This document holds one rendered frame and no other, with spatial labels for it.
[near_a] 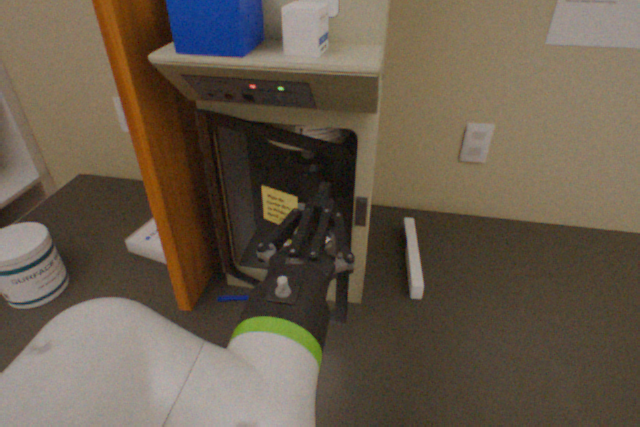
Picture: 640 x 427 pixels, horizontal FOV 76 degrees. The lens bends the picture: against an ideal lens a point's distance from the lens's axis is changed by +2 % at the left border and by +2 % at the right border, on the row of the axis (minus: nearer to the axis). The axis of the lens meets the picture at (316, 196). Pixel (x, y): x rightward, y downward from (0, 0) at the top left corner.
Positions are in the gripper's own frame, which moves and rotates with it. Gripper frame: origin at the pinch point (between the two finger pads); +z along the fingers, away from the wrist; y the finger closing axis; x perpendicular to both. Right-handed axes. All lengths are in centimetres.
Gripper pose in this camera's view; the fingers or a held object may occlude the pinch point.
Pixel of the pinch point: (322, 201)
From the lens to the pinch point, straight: 62.1
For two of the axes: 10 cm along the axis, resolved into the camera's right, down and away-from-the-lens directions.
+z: 1.9, -5.5, 8.1
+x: 0.0, 8.3, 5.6
